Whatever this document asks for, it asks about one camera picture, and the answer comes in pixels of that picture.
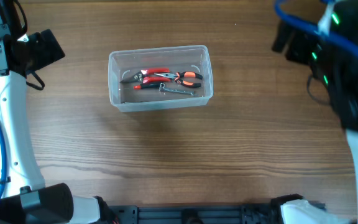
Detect red handled pruning shears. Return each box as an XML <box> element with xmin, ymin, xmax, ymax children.
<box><xmin>121</xmin><ymin>68</ymin><xmax>170</xmax><ymax>84</ymax></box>

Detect red and black screwdriver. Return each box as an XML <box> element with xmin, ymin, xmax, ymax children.
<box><xmin>134</xmin><ymin>83</ymin><xmax>161</xmax><ymax>90</ymax></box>

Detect orange black needle-nose pliers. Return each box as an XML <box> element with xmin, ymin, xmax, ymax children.
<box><xmin>154</xmin><ymin>71</ymin><xmax>203</xmax><ymax>88</ymax></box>

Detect small metal socket wrench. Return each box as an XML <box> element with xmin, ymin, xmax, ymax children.
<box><xmin>159</xmin><ymin>83</ymin><xmax>196</xmax><ymax>96</ymax></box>

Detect clear plastic container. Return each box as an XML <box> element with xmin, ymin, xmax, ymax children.
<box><xmin>108</xmin><ymin>45</ymin><xmax>214</xmax><ymax>112</ymax></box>

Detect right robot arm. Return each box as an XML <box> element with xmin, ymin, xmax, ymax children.
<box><xmin>272</xmin><ymin>1</ymin><xmax>358</xmax><ymax>222</ymax></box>

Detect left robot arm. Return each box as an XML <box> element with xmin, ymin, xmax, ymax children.
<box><xmin>0</xmin><ymin>0</ymin><xmax>117</xmax><ymax>223</ymax></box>

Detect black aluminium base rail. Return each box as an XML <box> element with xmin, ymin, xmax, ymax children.
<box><xmin>110</xmin><ymin>203</ymin><xmax>284</xmax><ymax>224</ymax></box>

